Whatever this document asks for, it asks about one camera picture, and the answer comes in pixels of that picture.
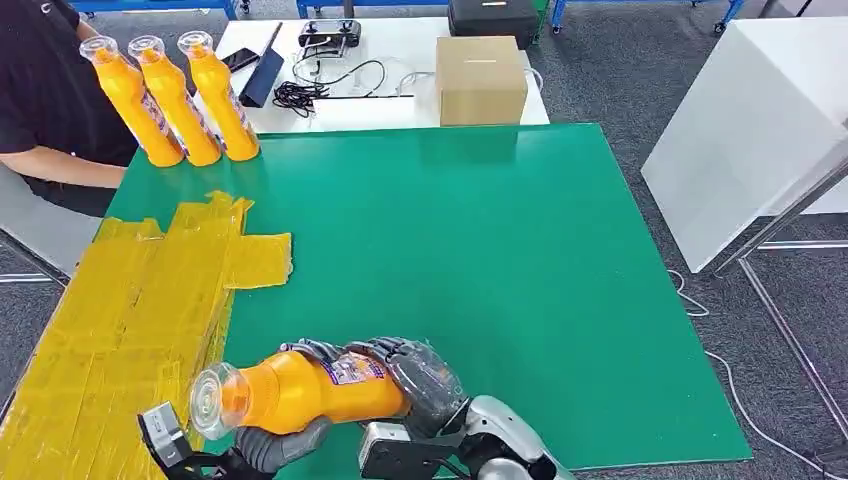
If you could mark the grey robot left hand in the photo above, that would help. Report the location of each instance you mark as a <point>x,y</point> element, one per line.
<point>278,450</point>

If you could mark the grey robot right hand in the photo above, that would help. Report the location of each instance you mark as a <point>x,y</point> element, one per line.
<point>427,387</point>

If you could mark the orange drink bottle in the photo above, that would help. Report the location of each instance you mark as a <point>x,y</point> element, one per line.
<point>298,391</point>
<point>175,112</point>
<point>132,109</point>
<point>225,116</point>

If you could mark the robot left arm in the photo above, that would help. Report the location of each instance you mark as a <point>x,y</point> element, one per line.
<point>212,472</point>

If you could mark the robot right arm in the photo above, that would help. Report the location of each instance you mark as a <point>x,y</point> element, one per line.
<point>503,424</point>

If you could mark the green table mat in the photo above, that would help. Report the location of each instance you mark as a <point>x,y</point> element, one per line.
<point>430,265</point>

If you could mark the yellow plastic sheet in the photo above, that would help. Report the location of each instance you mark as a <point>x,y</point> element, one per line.
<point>132,298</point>

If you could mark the cardboard box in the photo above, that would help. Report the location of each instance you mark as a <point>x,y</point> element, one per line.
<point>480,86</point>

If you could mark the pale bench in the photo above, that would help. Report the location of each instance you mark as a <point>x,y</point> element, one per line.
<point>40,238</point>

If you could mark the white desk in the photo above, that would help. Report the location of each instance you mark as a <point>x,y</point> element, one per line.
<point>397,50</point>

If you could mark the dark blue folder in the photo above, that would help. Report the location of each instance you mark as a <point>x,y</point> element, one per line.
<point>264,78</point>

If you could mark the black remote controller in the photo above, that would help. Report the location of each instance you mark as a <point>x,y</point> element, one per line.
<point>330,33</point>

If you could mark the black hard case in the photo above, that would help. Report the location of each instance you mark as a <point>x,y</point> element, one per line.
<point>493,23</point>

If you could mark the black smartphone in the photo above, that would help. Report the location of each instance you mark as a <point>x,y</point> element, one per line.
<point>240,60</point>

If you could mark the blue metal rack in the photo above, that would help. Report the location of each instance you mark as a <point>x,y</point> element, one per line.
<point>371,6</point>
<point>560,14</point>
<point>159,5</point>

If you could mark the white side table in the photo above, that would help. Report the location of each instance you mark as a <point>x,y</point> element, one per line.
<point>742,132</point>

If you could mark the person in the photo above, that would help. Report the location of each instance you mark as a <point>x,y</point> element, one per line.
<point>46,99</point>

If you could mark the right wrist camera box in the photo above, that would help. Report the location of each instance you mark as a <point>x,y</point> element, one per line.
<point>397,457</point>

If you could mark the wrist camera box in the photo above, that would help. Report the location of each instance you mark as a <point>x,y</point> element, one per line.
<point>397,457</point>
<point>162,434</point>

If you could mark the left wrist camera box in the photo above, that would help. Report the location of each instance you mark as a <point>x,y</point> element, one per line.
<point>162,434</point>

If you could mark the metal bench frame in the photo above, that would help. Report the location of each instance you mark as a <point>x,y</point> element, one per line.
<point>20,278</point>

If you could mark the metal table frame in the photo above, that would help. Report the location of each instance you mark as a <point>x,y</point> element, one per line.
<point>808,245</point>

